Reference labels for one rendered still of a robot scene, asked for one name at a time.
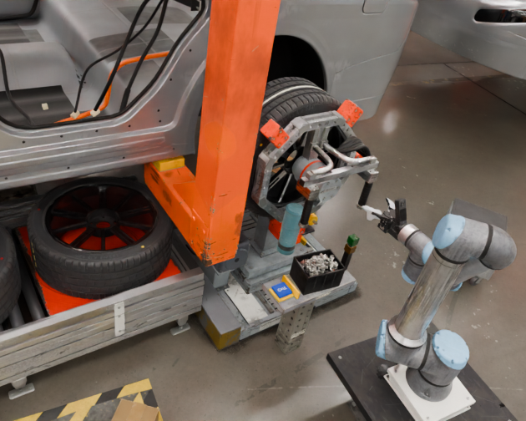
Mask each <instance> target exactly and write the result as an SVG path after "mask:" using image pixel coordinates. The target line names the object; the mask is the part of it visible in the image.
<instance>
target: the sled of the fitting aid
mask: <svg viewBox="0 0 526 421"><path fill-rule="evenodd" d="M300 243H301V244H302V245H303V246H304V247H305V248H306V249H307V250H308V253H312V252H315V250H314V249H313V248H312V247H311V246H310V245H309V244H308V243H307V240H306V239H305V238H304V237H303V236H302V237H301V242H300ZM291 265H292V263H290V264H288V265H285V266H281V267H278V268H276V269H274V270H271V271H268V272H265V273H262V274H260V275H258V276H253V277H251V278H247V277H246V275H245V274H244V273H243V271H242V270H241V269H240V268H239V267H238V268H236V269H234V270H233V271H230V273H231V274H232V276H233V277H234V278H235V279H236V280H237V282H238V283H239V284H240V286H241V287H242V289H243V290H244V291H245V293H246V294H247V295H248V294H250V293H252V292H256V291H259V290H260V289H262V285H263V284H264V283H267V282H270V281H273V280H275V279H277V278H280V277H282V276H284V275H288V274H290V271H291Z"/></svg>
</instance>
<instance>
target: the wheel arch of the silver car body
mask: <svg viewBox="0 0 526 421"><path fill-rule="evenodd" d="M285 77H298V78H303V79H307V80H309V81H311V82H312V83H314V84H315V85H317V86H318V87H320V88H321V89H323V90H324V91H326V92H327V93H328V90H329V83H328V75H327V70H326V65H325V62H324V60H323V58H322V56H321V54H320V52H319V51H318V50H317V48H316V47H315V46H314V45H313V44H312V43H311V42H310V41H308V40H307V39H305V38H303V37H301V36H298V35H295V34H291V33H278V34H275V37H274V42H273V47H272V52H271V61H270V66H269V71H268V76H267V80H266V82H267V83H268V82H270V81H272V80H275V79H280V78H285ZM202 103H203V100H202ZM202 103H201V105H200V109H199V112H198V114H197V117H196V121H195V127H196V123H197V119H198V116H201V112H202ZM193 150H194V154H195V128H194V135H193Z"/></svg>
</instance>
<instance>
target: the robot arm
mask: <svg viewBox="0 0 526 421"><path fill-rule="evenodd" d="M386 201H387V204H388V210H387V211H384V212H383V214H382V213H381V211H380V210H375V209H373V208H371V207H369V206H367V205H364V206H362V208H363V209H364V210H365V211H367V219H368V220H369V221H371V220H372V219H374V218H376V219H381V220H380V222H379V223H378V226H377V227H379V228H380V226H381V227H384V230H383V229H382V228H380V229H381V230H382V231H383V232H384V233H385V234H386V233H389V234H390V235H391V236H393V237H394V238H395V239H396V240H397V241H400V242H401V243H402V244H403V245H404V246H405V247H406V248H407V249H409V250H410V253H409V255H408V257H407V260H406V262H405V264H404V265H403V267H402V277H403V279H404V280H405V281H406V282H408V283H410V284H413V285H414V286H413V288H412V290H411V292H410V294H409V296H408V298H407V300H406V302H405V304H404V306H403V307H402V310H401V311H400V313H399V314H397V315H396V316H394V317H392V318H391V320H390V321H388V320H382V321H381V324H380V327H379V330H378V334H377V343H376V355H377V356H378V357H380V358H383V359H385V360H388V361H391V362H394V363H399V364H401V365H404V366H407V370H406V380H407V384H408V386H409V387H410V389H411V390H412V391H413V392H414V393H415V394H416V395H417V396H418V397H420V398H422V399H424V400H426V401H429V402H441V401H443V400H444V399H445V398H447V397H448V395H449V394H450V393H451V391H452V387H453V380H454V379H455V378H456V377H457V375H458V374H459V373H460V371H461V370H462V369H463V368H464V367H465V365H466V363H467V361H468V358H469V351H468V346H467V345H466V343H465V342H464V340H463V339H462V338H461V337H460V336H459V335H457V334H456V333H455V332H451V331H449V330H440V331H438V332H435V333H434V334H431V333H428V332H427V331H426V329H427V327H428V325H429V323H430V322H431V320H432V319H433V317H434V315H435V314H436V312H437V310H438V308H439V307H440V306H441V304H442V302H443V300H444V298H445V297H446V295H447V294H448V292H449V291H457V290H458V289H459V288H460V287H461V285H462V283H463V282H464V281H466V280H468V279H470V278H472V277H474V276H477V275H479V274H481V273H483V272H485V271H488V270H490V269H491V270H502V269H504V268H506V267H508V266H509V265H511V264H512V263H513V261H514V259H515V257H516V254H517V248H516V245H515V243H514V241H513V238H512V237H511V236H510V235H509V234H508V233H507V232H506V231H504V230H502V229H501V228H499V227H496V226H493V225H489V224H486V223H482V222H480V221H475V220H471V219H468V218H465V217H463V216H456V215H451V214H450V215H446V216H444V217H443V218H442V219H441V220H440V221H439V222H438V224H437V227H436V230H435V231H434V233H433V236H432V240H431V239H430V238H429V237H427V236H426V235H425V234H423V233H422V232H421V231H420V230H418V228H416V227H415V226H414V225H413V224H408V223H407V206H406V199H403V198H400V199H397V200H395V204H394V203H393V202H392V201H391V200H389V199H388V198H386ZM387 230H388V231H387Z"/></svg>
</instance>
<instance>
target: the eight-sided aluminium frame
mask: <svg viewBox="0 0 526 421"><path fill-rule="evenodd" d="M328 126H330V127H332V126H336V128H337V129H338V131H339V132H340V134H341V135H342V137H343V138H344V140H346V139H347V138H349V137H350V136H356V135H355V134H354V132H353V131H352V129H351V127H350V126H349V124H347V123H346V119H345V118H344V117H343V116H342V115H340V114H339V113H337V112H336V111H335V110H334V111H329V112H325V113H319V114H311V115H306V116H299V117H296V118H294V119H293V120H292V121H291V122H290V123H289V124H288V125H287V126H286V127H285V128H284V131H285V132H286V133H287V134H288V135H289V136H290V138H289V139H288V140H287V141H286V142H285V143H284V144H283V145H282V146H281V147H280V148H279V149H277V148H276V147H275V146H274V145H273V144H272V143H270V144H269V145H268V146H267V147H266V148H265V149H264V150H262V152H261V153H260V154H259V156H258V160H257V166H256V171H255V179H254V184H253V189H252V192H251V198H252V199H253V200H254V201H255V203H256V204H257V205H258V206H259V207H260V208H262V209H263V210H265V211H266V212H267V213H269V214H270V215H271V216H273V217H274V218H275V219H276V220H277V221H279V222H280V223H281V222H282V221H283V217H284V214H285V211H286V207H285V206H284V207H281V208H278V209H277V208H276V207H275V206H274V205H273V204H271V203H270V202H269V201H268V200H267V199H266V196H267V191H268V187H269V183H270V178H271V171H272V167H273V164H274V163H275V162H276V161H277V160H278V159H279V158H280V157H281V156H282V155H283V154H284V153H285V152H286V151H287V150H288V149H289V148H290V147H291V146H292V145H293V144H294V143H295V142H296V140H297V139H298V138H299V137H300V136H301V135H302V134H303V133H305V132H306V131H311V130H315V129H323V128H325V127H328ZM344 155H345V156H347V157H350V158H353V159H355V156H356V151H352V152H349V153H344ZM348 165H351V164H348V163H346V162H344V161H342V160H338V164H337V167H336V168H341V167H344V166H348ZM348 177H349V175H347V176H343V177H341V178H339V179H340V180H341V186H342V185H344V184H345V183H346V181H347V180H348ZM325 203H326V201H320V200H319V199H318V198H315V200H314V204H313V206H312V210H311V214H313V213H314V212H317V211H318V210H319V209H321V207H322V206H323V205H324V204H325Z"/></svg>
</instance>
